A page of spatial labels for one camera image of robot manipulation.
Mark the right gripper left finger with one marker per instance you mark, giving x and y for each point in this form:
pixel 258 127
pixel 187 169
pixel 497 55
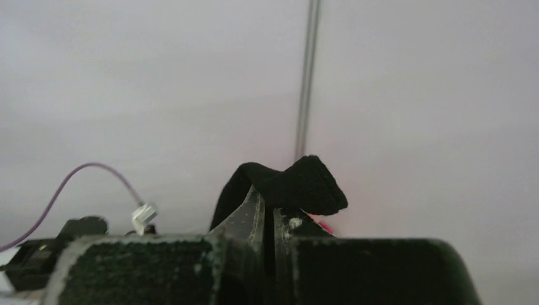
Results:
pixel 224 266

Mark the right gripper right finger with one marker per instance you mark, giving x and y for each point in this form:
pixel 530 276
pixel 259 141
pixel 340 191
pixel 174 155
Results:
pixel 313 266

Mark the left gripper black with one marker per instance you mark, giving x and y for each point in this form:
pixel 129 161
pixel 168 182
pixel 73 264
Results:
pixel 35 260

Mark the black t shirt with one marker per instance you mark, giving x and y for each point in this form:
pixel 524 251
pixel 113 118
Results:
pixel 307 185

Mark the folded red t shirt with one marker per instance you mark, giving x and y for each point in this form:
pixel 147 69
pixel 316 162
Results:
pixel 322 223

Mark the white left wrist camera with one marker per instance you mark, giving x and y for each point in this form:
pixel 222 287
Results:
pixel 143 216

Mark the aluminium frame post left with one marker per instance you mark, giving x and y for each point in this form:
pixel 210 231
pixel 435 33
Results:
pixel 310 48

